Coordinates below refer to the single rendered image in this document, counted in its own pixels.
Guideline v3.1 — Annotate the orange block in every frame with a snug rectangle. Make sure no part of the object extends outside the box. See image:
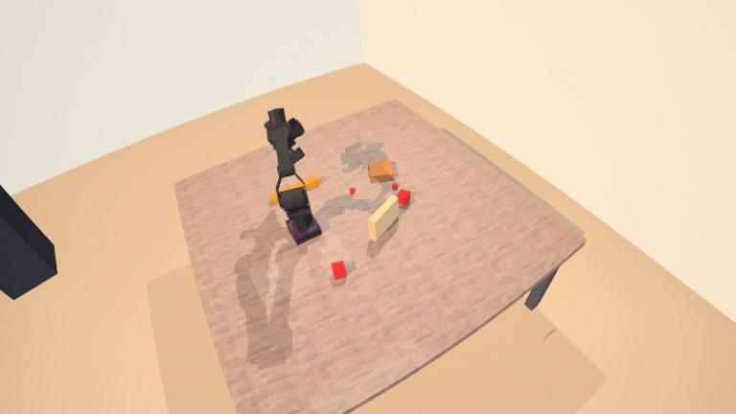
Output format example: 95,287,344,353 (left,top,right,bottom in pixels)
368,159,394,182

